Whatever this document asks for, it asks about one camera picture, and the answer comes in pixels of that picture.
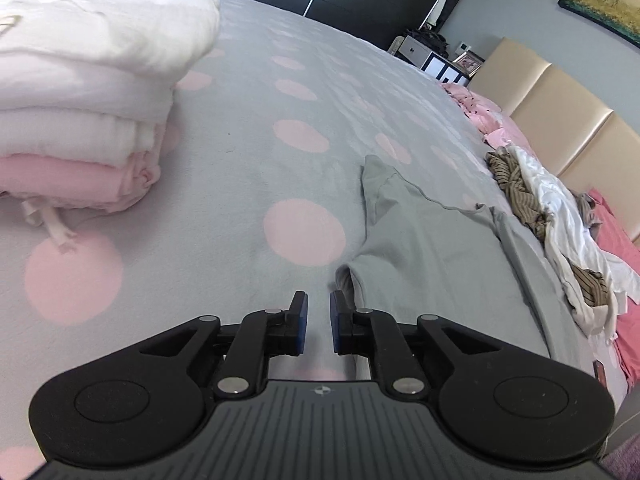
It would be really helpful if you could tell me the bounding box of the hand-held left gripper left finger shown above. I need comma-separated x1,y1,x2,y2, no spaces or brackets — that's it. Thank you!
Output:
135,290,309,401

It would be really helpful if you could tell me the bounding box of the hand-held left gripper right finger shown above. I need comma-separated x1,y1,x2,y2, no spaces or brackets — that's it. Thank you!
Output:
329,290,503,401

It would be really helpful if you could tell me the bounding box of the grey long-sleeve shirt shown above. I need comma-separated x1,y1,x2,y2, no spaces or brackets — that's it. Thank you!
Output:
334,154,596,376

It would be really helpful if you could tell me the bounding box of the grey pink-dotted blanket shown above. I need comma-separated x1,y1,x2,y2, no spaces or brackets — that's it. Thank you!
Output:
0,0,601,467

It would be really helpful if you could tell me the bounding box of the brown striped garment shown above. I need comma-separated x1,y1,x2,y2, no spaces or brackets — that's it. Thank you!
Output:
486,145,612,307

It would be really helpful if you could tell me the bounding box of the white crumpled garment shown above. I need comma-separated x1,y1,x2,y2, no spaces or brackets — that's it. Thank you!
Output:
509,144,637,347

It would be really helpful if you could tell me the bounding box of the pink crumpled garment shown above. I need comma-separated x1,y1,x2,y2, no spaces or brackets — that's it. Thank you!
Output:
439,81,537,157

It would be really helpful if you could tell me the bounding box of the small grey garment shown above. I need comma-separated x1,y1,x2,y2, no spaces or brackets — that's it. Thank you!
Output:
574,191,602,227

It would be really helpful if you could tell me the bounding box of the white nightstand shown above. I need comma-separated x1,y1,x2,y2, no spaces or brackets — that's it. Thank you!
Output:
387,35,472,87

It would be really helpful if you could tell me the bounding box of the coral pink pillow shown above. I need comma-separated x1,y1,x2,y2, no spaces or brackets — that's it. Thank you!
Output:
586,187,640,392

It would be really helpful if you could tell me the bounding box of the black bundle on nightstand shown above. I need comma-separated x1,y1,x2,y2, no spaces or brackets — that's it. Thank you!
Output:
404,27,452,57

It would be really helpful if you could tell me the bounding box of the beige padded headboard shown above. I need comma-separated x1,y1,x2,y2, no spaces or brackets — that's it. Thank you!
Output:
469,36,640,247

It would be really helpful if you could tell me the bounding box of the white fluffy folded garment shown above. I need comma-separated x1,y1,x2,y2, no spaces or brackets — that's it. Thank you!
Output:
0,0,222,85

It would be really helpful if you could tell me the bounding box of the small photo frame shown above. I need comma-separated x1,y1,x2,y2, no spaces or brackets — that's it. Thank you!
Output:
452,50,485,74

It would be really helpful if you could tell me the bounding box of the yellow landscape wall painting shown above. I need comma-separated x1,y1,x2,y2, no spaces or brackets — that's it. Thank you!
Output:
557,0,640,51

